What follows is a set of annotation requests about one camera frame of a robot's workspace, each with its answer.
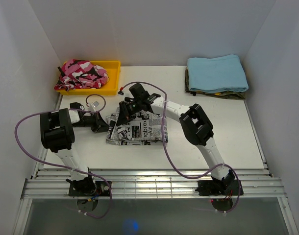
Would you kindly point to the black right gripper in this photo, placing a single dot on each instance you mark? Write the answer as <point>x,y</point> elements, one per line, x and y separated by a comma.
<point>124,114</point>

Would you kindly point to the aluminium rail frame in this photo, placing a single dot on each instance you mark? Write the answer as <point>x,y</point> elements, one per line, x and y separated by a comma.
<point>50,183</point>

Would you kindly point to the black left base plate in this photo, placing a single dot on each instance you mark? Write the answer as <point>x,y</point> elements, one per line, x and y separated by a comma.
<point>89,189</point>

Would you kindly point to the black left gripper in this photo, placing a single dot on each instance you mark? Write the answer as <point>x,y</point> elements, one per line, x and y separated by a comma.
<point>100,125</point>

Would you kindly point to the pink camouflage trousers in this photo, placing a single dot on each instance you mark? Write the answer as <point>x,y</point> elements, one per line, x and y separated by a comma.
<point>81,74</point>

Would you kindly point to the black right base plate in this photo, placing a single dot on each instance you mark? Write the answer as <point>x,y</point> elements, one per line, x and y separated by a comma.
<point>209,188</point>

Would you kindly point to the yellow plastic tray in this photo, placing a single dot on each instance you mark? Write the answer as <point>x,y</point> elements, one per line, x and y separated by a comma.
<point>113,68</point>

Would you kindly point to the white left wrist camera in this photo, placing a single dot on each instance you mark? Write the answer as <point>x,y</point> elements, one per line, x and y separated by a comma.
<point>93,107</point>

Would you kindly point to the light blue folded trousers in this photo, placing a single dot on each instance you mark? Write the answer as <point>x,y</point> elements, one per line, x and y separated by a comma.
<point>216,75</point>

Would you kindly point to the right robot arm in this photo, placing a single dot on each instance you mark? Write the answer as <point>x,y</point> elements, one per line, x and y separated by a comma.
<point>197,129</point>

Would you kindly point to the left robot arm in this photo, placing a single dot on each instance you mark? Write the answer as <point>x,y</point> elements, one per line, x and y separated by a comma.
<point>57,135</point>

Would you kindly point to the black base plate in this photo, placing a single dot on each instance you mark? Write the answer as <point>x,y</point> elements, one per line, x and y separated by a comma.
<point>209,188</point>
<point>89,189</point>

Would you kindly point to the newspaper print trousers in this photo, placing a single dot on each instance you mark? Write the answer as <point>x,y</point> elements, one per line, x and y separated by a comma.
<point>144,129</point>

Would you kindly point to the olive camouflage folded trousers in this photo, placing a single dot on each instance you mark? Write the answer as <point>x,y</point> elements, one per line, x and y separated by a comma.
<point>222,95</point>

